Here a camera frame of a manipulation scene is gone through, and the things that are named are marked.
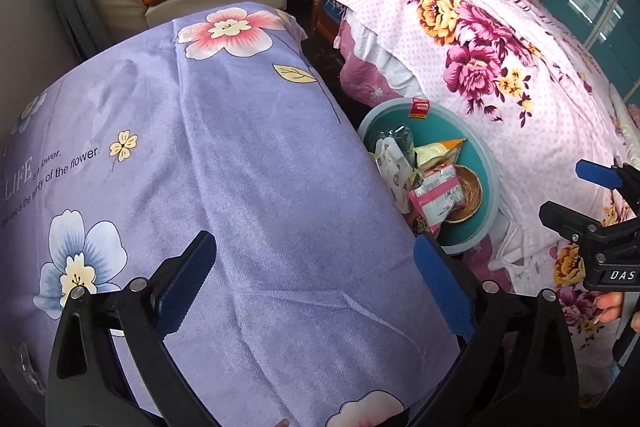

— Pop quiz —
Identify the white printed packet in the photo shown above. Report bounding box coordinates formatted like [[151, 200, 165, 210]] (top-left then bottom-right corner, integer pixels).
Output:
[[374, 139, 420, 214]]

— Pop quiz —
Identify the person's right hand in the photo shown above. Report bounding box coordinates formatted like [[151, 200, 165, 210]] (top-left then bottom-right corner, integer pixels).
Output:
[[594, 289, 640, 333]]

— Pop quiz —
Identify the wooden crate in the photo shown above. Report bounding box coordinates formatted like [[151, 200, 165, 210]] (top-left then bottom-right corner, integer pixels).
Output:
[[312, 0, 346, 52]]

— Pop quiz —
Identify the pink white packet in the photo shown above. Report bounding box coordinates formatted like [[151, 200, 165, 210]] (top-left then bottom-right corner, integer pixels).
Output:
[[407, 163, 467, 230]]

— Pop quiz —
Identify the teal trash bin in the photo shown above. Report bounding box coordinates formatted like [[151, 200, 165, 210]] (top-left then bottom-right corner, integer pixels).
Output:
[[357, 97, 501, 256]]

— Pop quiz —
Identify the brown bowl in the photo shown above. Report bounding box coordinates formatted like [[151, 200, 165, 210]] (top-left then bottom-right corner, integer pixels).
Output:
[[442, 166, 485, 224]]

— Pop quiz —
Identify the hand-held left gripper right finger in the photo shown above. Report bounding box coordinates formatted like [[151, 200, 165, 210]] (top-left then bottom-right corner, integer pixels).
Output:
[[407, 234, 583, 427]]

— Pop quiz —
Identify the pink floral bedsheet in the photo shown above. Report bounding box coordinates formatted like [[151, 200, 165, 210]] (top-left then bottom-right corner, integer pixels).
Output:
[[305, 0, 640, 343]]

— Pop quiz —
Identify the purple floral cloth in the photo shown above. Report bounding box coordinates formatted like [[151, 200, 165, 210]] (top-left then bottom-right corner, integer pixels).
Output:
[[0, 2, 463, 427]]

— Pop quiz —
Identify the orange snack packet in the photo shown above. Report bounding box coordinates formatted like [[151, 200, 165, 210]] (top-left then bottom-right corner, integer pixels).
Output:
[[411, 138, 468, 172]]

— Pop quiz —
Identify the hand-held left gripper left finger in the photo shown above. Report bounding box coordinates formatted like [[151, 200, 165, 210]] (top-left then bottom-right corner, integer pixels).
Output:
[[45, 229, 221, 427]]

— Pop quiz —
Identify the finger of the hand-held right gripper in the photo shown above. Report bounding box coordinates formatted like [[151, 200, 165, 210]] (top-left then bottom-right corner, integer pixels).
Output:
[[539, 201, 618, 258], [575, 159, 640, 215]]

